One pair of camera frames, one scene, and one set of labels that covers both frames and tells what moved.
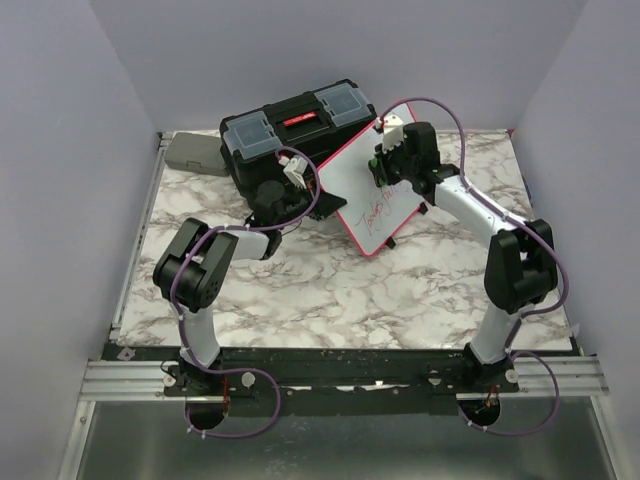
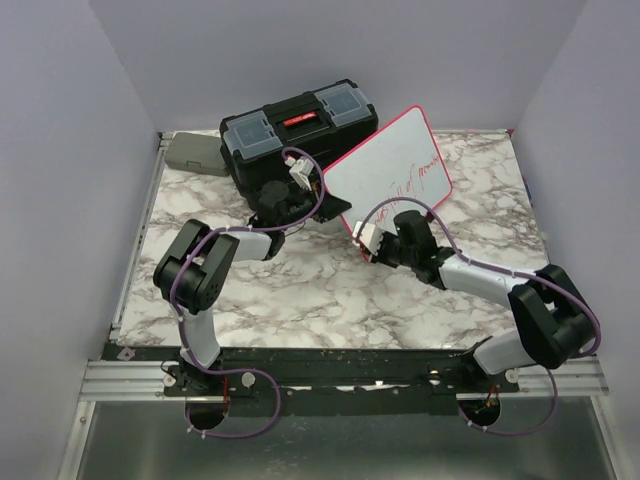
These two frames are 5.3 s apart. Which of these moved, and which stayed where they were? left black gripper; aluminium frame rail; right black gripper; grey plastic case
Moved: right black gripper
Stayed: grey plastic case; left black gripper; aluminium frame rail
